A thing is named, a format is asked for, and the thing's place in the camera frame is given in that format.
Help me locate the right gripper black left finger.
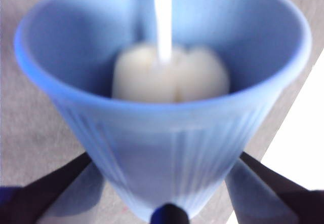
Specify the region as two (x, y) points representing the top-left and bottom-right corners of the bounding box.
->
(0, 154), (106, 224)

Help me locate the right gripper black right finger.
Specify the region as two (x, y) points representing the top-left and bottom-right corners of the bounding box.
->
(225, 152), (324, 224)

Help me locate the blue ribbed plastic cup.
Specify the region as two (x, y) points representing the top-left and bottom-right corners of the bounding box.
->
(14, 0), (312, 222)

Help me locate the grey handled sponge cup brush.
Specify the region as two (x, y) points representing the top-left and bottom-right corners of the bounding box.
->
(111, 0), (231, 103)

